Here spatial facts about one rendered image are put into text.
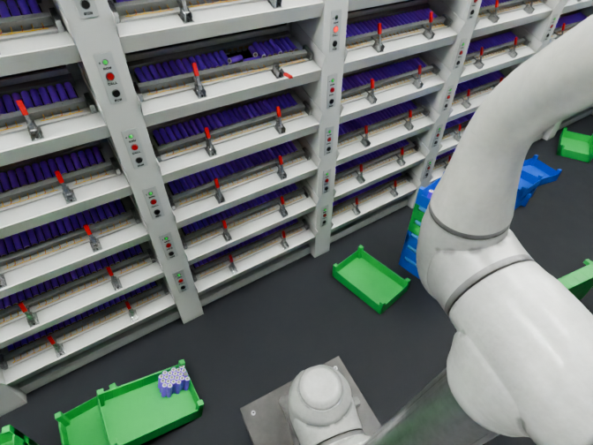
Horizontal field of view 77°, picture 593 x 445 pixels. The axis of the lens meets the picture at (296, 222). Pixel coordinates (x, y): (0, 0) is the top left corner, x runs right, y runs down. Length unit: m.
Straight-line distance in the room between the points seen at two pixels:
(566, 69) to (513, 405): 0.34
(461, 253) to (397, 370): 1.14
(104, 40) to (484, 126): 0.87
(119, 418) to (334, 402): 0.84
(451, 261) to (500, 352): 0.12
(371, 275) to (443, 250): 1.35
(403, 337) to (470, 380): 1.18
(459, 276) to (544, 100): 0.24
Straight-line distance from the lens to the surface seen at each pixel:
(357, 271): 1.86
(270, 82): 1.26
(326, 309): 1.72
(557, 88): 0.36
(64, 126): 1.14
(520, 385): 0.49
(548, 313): 0.49
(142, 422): 1.53
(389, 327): 1.71
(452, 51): 1.87
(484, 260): 0.51
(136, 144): 1.16
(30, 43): 1.08
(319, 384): 0.96
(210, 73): 1.23
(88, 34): 1.06
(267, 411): 1.22
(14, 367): 1.71
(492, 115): 0.41
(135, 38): 1.08
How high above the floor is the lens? 1.42
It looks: 43 degrees down
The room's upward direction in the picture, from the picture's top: 1 degrees counter-clockwise
